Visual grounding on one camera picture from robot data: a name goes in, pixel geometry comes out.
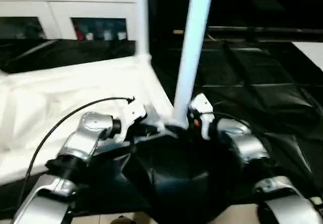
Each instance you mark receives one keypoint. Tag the white plastic table leg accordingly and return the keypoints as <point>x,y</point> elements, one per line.
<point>142,19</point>
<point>192,47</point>

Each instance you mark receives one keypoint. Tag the white plastic table top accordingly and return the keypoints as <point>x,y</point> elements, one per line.
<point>65,90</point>

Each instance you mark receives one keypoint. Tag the black plastic mat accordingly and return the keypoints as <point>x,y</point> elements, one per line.
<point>272,93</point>

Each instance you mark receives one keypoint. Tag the small yellow tag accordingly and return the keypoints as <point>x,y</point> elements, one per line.
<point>177,32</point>

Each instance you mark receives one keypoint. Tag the black bar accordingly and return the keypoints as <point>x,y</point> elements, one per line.
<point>262,31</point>

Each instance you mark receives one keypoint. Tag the red bottle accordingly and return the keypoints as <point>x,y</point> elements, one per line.
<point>76,31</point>

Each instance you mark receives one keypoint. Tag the white cabinet with glass doors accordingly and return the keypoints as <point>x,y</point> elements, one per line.
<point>40,7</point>

